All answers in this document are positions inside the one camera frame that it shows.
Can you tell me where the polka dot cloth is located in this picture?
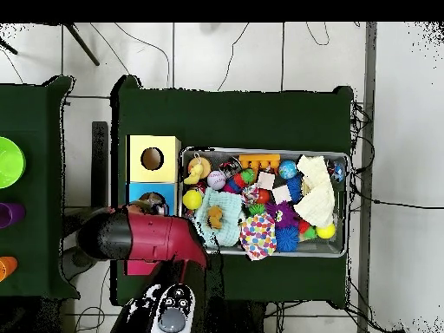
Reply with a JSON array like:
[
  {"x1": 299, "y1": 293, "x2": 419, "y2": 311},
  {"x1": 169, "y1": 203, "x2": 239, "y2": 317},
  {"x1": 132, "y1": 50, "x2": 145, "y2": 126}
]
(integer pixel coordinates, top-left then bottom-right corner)
[{"x1": 238, "y1": 212, "x2": 278, "y2": 261}]

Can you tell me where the orange building brick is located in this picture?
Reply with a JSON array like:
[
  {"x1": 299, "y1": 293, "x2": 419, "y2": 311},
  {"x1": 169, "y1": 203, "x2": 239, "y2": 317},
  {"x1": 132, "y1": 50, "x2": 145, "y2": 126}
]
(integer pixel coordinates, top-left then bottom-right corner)
[{"x1": 238, "y1": 153, "x2": 281, "y2": 172}]

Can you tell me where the silver mesh bin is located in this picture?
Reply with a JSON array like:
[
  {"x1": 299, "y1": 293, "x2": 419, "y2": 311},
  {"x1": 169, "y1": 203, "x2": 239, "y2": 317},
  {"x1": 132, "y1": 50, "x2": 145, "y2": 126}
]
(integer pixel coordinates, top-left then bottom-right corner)
[{"x1": 177, "y1": 147, "x2": 349, "y2": 258}]

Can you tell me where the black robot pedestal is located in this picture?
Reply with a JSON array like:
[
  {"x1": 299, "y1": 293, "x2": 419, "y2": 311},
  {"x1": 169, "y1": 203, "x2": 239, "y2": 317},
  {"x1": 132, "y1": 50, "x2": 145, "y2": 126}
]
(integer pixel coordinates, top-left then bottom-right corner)
[{"x1": 225, "y1": 299, "x2": 268, "y2": 333}]

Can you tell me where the white toy baseball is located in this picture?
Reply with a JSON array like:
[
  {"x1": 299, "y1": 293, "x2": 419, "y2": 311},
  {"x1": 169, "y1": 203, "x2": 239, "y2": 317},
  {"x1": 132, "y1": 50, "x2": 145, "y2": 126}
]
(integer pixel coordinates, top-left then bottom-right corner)
[{"x1": 206, "y1": 170, "x2": 227, "y2": 191}]

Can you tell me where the mint green cloth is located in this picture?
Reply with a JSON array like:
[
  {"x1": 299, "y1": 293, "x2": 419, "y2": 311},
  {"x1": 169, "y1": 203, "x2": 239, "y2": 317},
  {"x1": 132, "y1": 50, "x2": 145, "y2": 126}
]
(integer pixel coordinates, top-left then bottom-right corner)
[{"x1": 193, "y1": 186, "x2": 244, "y2": 248}]

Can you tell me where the dark green tablecloth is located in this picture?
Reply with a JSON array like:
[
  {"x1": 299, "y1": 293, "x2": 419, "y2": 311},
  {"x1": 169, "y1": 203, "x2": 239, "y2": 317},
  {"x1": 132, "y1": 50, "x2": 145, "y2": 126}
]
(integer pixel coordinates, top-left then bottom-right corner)
[
  {"x1": 0, "y1": 75, "x2": 82, "y2": 300},
  {"x1": 109, "y1": 74, "x2": 355, "y2": 307}
]

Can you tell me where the purple cup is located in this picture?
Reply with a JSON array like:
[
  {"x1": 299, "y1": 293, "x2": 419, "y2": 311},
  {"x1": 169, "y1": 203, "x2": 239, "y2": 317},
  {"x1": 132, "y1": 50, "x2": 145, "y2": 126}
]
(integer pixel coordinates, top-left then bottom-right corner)
[{"x1": 0, "y1": 201, "x2": 27, "y2": 229}]

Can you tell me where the yellow plush duck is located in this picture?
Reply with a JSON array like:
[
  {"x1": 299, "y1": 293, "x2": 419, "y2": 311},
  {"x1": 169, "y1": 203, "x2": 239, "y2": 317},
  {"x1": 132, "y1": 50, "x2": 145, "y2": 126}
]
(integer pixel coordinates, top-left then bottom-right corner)
[{"x1": 183, "y1": 163, "x2": 206, "y2": 186}]

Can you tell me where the thin black floor cable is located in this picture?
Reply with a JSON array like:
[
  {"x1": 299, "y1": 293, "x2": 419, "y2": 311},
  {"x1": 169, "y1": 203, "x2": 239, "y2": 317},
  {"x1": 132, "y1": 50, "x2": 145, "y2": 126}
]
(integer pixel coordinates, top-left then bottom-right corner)
[{"x1": 349, "y1": 188, "x2": 444, "y2": 210}]

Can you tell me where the lime green bowl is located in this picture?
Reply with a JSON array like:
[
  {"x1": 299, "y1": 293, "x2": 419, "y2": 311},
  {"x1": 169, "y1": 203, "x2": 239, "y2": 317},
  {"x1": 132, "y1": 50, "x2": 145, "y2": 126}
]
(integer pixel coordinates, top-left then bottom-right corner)
[{"x1": 0, "y1": 135, "x2": 27, "y2": 190}]

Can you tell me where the blue spiky ball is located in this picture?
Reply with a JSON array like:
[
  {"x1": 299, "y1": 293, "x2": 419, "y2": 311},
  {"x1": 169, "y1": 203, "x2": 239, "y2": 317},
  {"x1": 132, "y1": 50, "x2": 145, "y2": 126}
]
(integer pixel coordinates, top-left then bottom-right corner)
[{"x1": 275, "y1": 225, "x2": 300, "y2": 253}]

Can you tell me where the purple spiky monster toy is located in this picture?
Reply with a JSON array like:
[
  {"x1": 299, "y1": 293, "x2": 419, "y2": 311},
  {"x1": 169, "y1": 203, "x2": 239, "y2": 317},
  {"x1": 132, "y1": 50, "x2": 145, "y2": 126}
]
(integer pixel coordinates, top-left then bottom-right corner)
[{"x1": 264, "y1": 200, "x2": 301, "y2": 230}]

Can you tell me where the black panel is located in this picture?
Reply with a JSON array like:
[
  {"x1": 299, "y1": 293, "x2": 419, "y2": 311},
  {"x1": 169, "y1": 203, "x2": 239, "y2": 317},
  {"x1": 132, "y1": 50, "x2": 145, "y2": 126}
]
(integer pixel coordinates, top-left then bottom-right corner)
[{"x1": 90, "y1": 120, "x2": 109, "y2": 209}]

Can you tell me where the yellow tennis ball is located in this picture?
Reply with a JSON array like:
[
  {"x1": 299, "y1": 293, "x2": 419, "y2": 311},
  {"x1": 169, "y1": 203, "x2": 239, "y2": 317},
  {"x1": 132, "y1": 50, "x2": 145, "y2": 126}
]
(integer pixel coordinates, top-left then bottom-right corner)
[{"x1": 182, "y1": 189, "x2": 203, "y2": 210}]

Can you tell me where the black tripod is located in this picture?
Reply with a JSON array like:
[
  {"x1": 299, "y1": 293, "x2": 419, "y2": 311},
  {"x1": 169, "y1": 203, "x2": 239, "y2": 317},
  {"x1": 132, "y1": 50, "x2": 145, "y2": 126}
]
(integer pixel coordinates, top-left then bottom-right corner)
[{"x1": 0, "y1": 22, "x2": 101, "y2": 67}]

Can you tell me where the wooden three-hole box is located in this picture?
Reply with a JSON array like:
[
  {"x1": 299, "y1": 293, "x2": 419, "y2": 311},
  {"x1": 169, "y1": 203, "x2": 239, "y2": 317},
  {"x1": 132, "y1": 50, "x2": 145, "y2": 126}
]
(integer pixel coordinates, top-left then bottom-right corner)
[{"x1": 124, "y1": 134, "x2": 182, "y2": 277}]

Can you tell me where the brown plush toy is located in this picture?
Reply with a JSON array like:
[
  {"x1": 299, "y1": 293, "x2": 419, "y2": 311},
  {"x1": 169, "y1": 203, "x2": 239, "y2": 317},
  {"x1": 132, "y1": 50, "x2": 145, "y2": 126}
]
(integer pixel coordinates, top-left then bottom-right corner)
[{"x1": 206, "y1": 205, "x2": 224, "y2": 229}]

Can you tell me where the cream knitted cloth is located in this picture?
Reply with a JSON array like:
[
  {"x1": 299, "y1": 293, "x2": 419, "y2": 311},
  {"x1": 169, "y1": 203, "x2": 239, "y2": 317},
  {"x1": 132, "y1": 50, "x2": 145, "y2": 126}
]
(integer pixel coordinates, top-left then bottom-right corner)
[{"x1": 293, "y1": 154, "x2": 336, "y2": 228}]

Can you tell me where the crushed clear plastic bottle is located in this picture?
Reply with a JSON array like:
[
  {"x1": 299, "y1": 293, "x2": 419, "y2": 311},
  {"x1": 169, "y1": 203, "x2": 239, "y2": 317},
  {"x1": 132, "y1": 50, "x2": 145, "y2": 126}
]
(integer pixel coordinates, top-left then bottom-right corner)
[{"x1": 140, "y1": 193, "x2": 168, "y2": 216}]

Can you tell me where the orange cup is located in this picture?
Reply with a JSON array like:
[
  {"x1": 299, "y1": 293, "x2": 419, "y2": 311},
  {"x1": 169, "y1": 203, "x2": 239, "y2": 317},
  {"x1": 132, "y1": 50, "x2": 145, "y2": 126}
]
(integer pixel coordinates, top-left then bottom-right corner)
[{"x1": 0, "y1": 255, "x2": 19, "y2": 283}]

